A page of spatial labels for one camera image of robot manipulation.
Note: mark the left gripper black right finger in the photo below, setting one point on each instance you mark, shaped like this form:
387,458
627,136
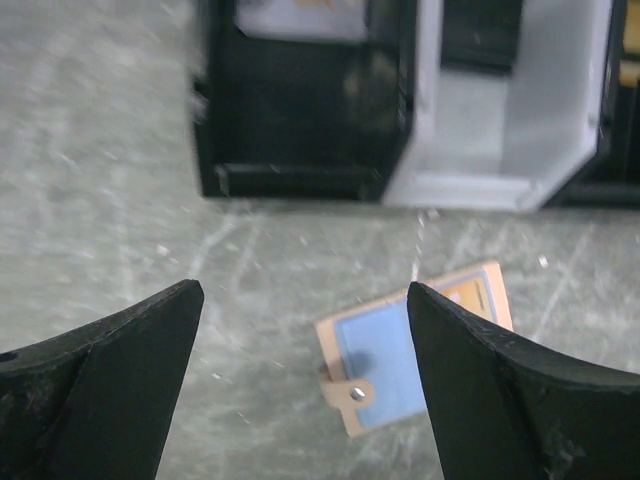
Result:
504,407

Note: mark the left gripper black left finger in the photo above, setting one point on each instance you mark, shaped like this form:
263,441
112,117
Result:
97,402

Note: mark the tan leather card holder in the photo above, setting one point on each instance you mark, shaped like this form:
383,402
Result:
370,372

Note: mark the three-compartment black white tray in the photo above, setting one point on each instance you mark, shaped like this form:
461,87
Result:
382,120

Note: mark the gold card in tray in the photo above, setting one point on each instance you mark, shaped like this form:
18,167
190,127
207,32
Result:
629,63

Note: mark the black card in tray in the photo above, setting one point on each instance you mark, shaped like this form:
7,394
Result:
481,35

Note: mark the silver card in tray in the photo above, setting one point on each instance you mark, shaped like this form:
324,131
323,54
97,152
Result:
332,21

